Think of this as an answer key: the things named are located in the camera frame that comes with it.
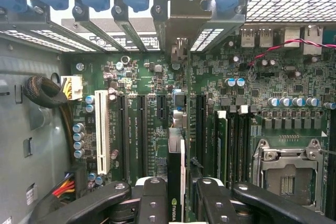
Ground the white PCI expansion slot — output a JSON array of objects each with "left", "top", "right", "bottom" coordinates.
[{"left": 94, "top": 89, "right": 110, "bottom": 175}]

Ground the multicoloured power wire bundle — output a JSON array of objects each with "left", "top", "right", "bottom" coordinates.
[{"left": 51, "top": 163, "right": 89, "bottom": 204}]

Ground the black sleeved cable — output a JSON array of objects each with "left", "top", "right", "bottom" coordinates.
[{"left": 23, "top": 74, "right": 76, "bottom": 167}]

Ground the black RAM slot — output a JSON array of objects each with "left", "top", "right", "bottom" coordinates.
[
  {"left": 227, "top": 115, "right": 236, "bottom": 183},
  {"left": 236, "top": 105, "right": 249, "bottom": 183},
  {"left": 324, "top": 108, "right": 336, "bottom": 218},
  {"left": 244, "top": 113, "right": 253, "bottom": 183}
]

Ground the short black expansion slot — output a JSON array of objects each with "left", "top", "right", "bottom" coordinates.
[{"left": 156, "top": 94, "right": 168, "bottom": 120}]

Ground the black open PC case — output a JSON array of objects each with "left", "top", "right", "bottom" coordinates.
[{"left": 0, "top": 0, "right": 336, "bottom": 224}]

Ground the green RAM stick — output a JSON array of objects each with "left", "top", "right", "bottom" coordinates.
[{"left": 214, "top": 110, "right": 228, "bottom": 184}]

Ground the metal CPU socket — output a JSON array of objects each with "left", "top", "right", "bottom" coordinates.
[{"left": 251, "top": 137, "right": 326, "bottom": 209}]

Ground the silver network port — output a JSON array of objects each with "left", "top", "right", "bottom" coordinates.
[
  {"left": 283, "top": 26, "right": 301, "bottom": 48},
  {"left": 303, "top": 25, "right": 324, "bottom": 56}
]

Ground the silver USB port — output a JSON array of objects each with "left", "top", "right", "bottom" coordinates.
[
  {"left": 240, "top": 28, "right": 257, "bottom": 48},
  {"left": 258, "top": 28, "right": 274, "bottom": 48}
]

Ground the white power connector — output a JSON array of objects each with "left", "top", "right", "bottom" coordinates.
[{"left": 60, "top": 74, "right": 84, "bottom": 101}]

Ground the long black expansion slot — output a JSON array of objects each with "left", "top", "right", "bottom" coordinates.
[
  {"left": 195, "top": 93, "right": 208, "bottom": 171},
  {"left": 135, "top": 94, "right": 149, "bottom": 177},
  {"left": 117, "top": 94, "right": 131, "bottom": 182}
]

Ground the red and black twisted wire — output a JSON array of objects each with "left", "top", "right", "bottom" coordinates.
[{"left": 246, "top": 0, "right": 336, "bottom": 67}]

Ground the green motherboard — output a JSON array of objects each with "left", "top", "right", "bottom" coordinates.
[{"left": 61, "top": 28, "right": 336, "bottom": 224}]

